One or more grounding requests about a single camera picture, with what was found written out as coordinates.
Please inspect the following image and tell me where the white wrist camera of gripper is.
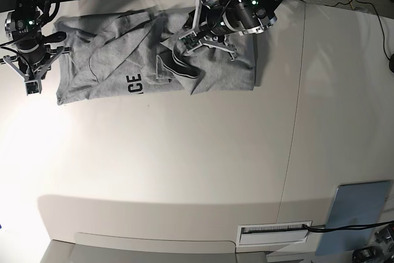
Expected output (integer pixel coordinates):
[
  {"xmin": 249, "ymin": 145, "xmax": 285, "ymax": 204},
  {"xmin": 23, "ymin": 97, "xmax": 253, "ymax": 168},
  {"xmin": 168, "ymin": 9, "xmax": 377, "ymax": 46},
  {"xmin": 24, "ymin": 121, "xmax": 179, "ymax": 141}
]
[
  {"xmin": 179, "ymin": 31, "xmax": 203, "ymax": 53},
  {"xmin": 25, "ymin": 79, "xmax": 42, "ymax": 95}
]

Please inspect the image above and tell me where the black cable on table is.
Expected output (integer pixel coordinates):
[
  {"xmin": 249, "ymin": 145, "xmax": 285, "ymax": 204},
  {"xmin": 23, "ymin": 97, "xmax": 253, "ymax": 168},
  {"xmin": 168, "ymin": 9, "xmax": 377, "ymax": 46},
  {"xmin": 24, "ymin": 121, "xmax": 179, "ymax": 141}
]
[{"xmin": 303, "ymin": 221, "xmax": 394, "ymax": 233}]

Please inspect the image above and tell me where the blue-grey board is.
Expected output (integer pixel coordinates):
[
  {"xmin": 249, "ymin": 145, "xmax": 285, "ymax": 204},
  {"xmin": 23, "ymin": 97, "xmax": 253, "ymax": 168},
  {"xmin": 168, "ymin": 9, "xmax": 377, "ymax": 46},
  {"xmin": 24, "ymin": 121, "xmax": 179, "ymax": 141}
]
[{"xmin": 315, "ymin": 180, "xmax": 392, "ymax": 256}]

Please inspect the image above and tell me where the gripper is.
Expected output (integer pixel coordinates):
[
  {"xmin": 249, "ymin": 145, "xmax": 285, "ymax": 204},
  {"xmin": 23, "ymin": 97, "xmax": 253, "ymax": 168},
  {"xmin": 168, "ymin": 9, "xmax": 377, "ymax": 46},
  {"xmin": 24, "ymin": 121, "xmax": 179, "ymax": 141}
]
[
  {"xmin": 188, "ymin": 0, "xmax": 239, "ymax": 60},
  {"xmin": 1, "ymin": 30, "xmax": 71, "ymax": 81}
]

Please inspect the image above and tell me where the grey T-shirt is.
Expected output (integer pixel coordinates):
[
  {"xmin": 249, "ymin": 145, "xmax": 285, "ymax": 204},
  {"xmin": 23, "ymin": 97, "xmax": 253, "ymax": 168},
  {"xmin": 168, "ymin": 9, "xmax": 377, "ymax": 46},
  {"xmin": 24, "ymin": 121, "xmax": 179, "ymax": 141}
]
[{"xmin": 54, "ymin": 9, "xmax": 256, "ymax": 105}]

